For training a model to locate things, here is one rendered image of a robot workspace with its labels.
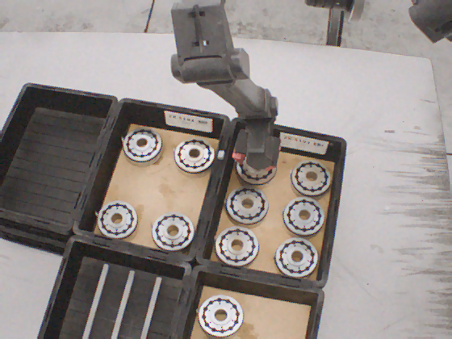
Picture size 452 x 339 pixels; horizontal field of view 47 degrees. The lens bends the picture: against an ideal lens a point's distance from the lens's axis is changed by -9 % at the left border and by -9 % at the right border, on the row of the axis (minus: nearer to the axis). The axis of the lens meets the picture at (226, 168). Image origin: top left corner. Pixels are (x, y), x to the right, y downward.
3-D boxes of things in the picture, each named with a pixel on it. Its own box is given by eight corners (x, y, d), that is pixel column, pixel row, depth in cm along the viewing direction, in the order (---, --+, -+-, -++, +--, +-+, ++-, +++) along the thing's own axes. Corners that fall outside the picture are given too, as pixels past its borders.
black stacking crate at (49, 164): (35, 106, 158) (25, 83, 148) (125, 122, 155) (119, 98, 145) (-15, 223, 139) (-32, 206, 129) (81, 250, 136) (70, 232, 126)
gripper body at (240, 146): (275, 165, 133) (279, 148, 127) (233, 154, 134) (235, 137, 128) (280, 142, 137) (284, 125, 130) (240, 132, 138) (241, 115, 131)
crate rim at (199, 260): (232, 120, 144) (232, 115, 142) (345, 143, 141) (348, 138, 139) (194, 266, 125) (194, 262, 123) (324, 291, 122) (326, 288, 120)
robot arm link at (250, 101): (240, 39, 81) (170, 45, 83) (240, 75, 80) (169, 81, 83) (281, 93, 123) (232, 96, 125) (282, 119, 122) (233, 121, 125)
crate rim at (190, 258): (121, 101, 147) (120, 96, 145) (232, 120, 144) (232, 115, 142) (73, 236, 128) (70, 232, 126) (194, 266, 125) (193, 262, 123)
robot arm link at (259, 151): (276, 92, 119) (236, 94, 121) (274, 136, 113) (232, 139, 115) (283, 124, 129) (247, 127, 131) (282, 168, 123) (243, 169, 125)
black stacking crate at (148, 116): (126, 122, 155) (121, 98, 145) (230, 140, 152) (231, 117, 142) (82, 250, 136) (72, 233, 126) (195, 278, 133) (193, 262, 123)
